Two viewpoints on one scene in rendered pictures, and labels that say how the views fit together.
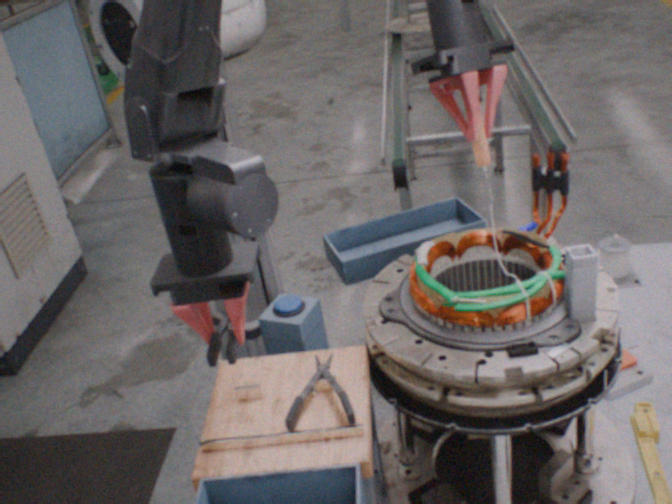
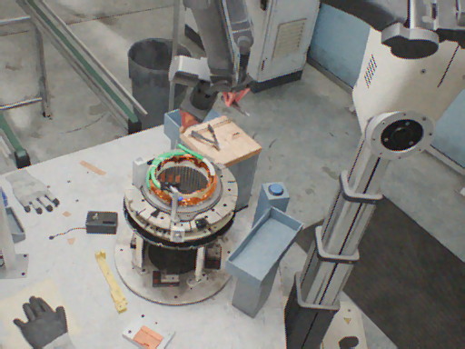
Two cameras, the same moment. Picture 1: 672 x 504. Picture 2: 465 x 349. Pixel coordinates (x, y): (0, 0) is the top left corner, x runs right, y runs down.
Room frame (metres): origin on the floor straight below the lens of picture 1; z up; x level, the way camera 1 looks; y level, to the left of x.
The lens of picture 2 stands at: (1.53, -0.89, 2.11)
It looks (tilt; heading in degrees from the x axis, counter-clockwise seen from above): 42 degrees down; 129
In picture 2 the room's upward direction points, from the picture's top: 10 degrees clockwise
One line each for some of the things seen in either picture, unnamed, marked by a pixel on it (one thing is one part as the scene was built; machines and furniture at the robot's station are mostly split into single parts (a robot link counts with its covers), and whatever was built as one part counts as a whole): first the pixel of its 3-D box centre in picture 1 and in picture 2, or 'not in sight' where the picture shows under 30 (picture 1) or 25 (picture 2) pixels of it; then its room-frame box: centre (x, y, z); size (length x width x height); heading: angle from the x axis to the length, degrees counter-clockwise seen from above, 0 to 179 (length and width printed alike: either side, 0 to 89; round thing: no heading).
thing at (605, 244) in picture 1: (614, 259); not in sight; (1.22, -0.53, 0.82); 0.06 x 0.06 x 0.07
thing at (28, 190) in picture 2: not in sight; (32, 189); (0.24, -0.38, 0.79); 0.24 x 0.12 x 0.02; 172
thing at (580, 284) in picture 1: (580, 283); (139, 173); (0.69, -0.26, 1.14); 0.03 x 0.03 x 0.09; 89
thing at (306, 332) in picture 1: (303, 374); (268, 217); (0.90, 0.10, 0.91); 0.07 x 0.07 x 0.25; 62
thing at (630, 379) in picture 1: (606, 366); (149, 333); (0.94, -0.40, 0.79); 0.12 x 0.09 x 0.02; 17
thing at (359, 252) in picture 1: (411, 299); (258, 272); (1.04, -0.09, 0.92); 0.25 x 0.11 x 0.28; 104
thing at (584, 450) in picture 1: (586, 401); (140, 244); (0.74, -0.29, 0.91); 0.02 x 0.02 x 0.21
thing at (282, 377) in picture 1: (288, 412); (221, 142); (0.64, 0.10, 1.05); 0.20 x 0.19 x 0.02; 175
